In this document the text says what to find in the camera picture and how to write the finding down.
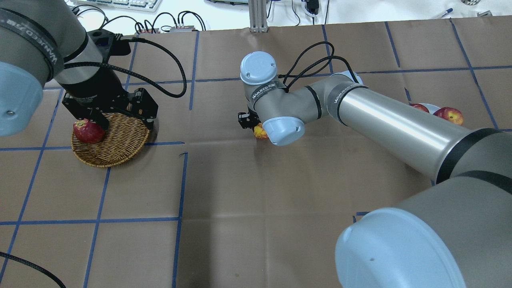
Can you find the red yellow apple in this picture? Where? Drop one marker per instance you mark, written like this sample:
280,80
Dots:
259,132

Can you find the blue white pen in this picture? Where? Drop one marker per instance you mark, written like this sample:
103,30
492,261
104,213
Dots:
443,14

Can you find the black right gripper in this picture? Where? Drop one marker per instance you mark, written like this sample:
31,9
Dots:
244,119

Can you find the aluminium frame post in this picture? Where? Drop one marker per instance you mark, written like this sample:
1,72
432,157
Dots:
258,16

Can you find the white keyboard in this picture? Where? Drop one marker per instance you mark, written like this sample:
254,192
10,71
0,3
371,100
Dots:
137,5

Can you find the red apple on plate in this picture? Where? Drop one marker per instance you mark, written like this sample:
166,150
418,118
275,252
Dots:
450,114
420,107

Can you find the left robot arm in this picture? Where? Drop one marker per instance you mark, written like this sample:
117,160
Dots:
41,40

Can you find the light blue plate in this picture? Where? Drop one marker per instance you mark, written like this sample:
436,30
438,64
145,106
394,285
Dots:
432,108

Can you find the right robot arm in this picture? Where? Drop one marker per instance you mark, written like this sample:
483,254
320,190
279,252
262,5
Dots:
210,206

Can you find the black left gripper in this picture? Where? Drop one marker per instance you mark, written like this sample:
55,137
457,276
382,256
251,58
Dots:
92,84

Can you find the dark red apple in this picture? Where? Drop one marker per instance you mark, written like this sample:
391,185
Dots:
88,132

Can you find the round wicker basket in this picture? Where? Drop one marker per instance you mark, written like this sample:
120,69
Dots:
124,138

